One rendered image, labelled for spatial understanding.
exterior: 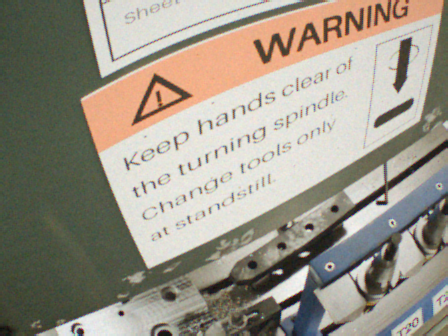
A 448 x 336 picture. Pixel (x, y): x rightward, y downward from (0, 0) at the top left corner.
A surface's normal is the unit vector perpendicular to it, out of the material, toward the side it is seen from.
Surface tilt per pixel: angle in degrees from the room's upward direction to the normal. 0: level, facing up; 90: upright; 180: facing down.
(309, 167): 90
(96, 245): 90
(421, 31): 90
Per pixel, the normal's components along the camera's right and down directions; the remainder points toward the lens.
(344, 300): -0.07, -0.56
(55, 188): 0.48, 0.71
